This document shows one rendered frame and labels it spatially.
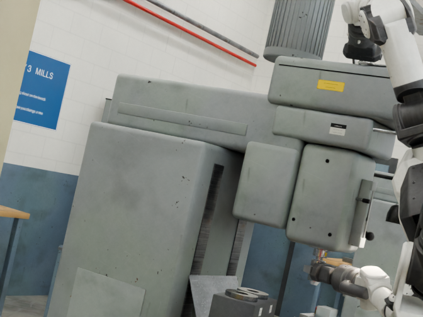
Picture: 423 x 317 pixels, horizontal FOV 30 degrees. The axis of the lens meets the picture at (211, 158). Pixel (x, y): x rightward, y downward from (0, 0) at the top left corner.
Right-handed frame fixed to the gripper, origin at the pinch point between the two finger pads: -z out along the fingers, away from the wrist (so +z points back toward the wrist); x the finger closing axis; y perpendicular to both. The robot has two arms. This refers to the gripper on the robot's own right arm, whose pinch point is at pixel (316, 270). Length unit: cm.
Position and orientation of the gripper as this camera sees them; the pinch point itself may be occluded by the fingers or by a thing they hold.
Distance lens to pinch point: 257.0
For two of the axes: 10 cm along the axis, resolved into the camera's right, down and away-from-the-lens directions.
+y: -2.1, 9.8, -0.4
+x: -7.8, -1.9, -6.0
